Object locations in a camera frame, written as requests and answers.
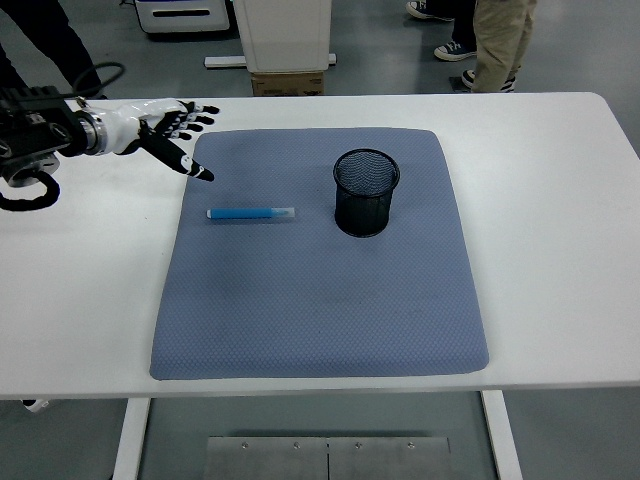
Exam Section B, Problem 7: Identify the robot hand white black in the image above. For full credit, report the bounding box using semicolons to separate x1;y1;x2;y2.
102;98;221;183

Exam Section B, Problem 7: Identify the blue marker clear cap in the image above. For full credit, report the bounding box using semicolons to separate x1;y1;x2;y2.
205;205;296;221

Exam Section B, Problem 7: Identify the black mesh pen holder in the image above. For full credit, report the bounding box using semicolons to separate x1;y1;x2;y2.
332;147;402;238

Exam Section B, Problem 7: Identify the white floor foot bar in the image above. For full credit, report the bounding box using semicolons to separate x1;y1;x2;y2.
203;52;337;70

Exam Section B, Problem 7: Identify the person in dark trousers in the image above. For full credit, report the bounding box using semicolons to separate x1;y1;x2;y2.
0;0;104;101

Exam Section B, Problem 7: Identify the cardboard box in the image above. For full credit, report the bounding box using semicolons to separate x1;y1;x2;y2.
250;71;325;97

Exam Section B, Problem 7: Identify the white cabinet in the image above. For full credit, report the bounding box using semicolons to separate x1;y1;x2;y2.
234;0;334;74

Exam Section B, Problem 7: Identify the blue-grey textured mat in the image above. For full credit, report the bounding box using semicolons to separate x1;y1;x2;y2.
148;127;491;382

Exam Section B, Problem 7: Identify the white table leg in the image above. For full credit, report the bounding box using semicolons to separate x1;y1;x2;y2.
112;398;153;480
480;390;524;480

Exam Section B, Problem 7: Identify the person in blue sneakers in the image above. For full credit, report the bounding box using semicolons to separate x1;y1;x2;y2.
405;0;479;62

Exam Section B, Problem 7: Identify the grey metal plate with screws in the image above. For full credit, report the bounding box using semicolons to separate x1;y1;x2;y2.
327;436;452;480
205;436;330;480

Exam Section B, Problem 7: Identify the person in beige trousers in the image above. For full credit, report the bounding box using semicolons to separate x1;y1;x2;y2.
460;0;539;94

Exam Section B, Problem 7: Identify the black floor cable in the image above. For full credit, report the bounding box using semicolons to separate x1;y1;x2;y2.
74;61;125;96

